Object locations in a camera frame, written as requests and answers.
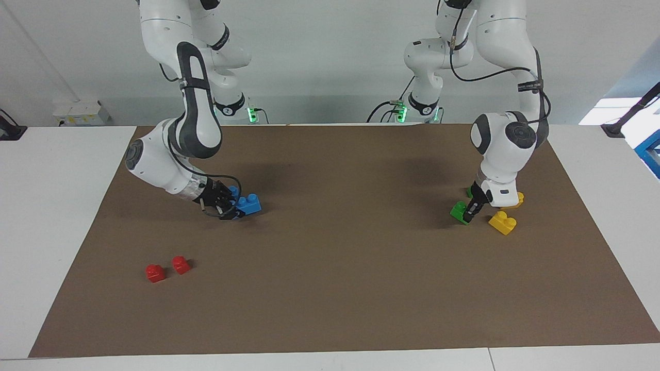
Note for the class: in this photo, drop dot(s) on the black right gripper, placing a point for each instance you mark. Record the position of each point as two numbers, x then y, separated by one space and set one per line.
212 196

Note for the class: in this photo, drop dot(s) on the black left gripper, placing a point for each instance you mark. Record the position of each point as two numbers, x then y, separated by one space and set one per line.
480 193

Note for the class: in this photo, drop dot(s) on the blue three-stud block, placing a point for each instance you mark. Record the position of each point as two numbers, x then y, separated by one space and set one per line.
250 204
235 190

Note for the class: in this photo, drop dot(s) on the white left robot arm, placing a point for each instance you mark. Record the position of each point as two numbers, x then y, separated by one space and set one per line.
508 144

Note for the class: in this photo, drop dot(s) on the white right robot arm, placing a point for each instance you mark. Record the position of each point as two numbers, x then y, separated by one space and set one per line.
154 165

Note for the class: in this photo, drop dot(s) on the yellow two-stud block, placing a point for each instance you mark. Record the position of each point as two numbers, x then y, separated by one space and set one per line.
502 223
520 200

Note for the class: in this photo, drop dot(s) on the red one-stud block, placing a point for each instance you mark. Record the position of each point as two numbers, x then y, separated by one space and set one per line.
181 265
155 273

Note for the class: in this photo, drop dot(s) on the brown table mat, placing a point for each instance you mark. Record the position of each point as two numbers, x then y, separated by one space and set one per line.
330 288

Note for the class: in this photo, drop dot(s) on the black angled stand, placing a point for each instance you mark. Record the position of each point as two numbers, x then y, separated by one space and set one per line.
616 129

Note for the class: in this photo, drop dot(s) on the white power strip box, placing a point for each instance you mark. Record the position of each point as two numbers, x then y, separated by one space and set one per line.
82 113

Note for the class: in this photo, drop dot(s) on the blue metal frame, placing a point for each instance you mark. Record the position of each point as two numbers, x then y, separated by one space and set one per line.
648 154

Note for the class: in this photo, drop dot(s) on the black clamp mount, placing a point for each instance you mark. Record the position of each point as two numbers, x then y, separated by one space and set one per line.
11 131

